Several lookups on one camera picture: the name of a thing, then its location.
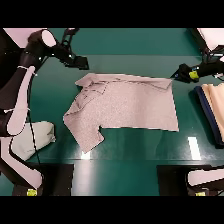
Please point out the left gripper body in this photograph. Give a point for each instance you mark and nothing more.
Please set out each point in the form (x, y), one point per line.
(78, 62)

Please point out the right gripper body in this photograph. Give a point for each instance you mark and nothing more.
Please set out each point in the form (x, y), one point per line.
(186, 73)

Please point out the pale pink shirt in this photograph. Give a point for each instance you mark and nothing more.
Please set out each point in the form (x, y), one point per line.
(130, 106)

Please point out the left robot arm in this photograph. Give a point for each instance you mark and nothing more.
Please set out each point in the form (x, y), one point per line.
(19, 100)

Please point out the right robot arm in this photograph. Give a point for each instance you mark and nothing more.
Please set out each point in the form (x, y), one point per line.
(213, 36)

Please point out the cream garment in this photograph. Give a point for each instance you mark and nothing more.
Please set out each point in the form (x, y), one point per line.
(215, 103)

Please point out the navy blue garment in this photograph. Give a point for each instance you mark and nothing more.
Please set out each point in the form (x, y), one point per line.
(208, 115)

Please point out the white garment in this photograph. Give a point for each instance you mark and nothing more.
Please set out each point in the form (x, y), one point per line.
(39, 136)

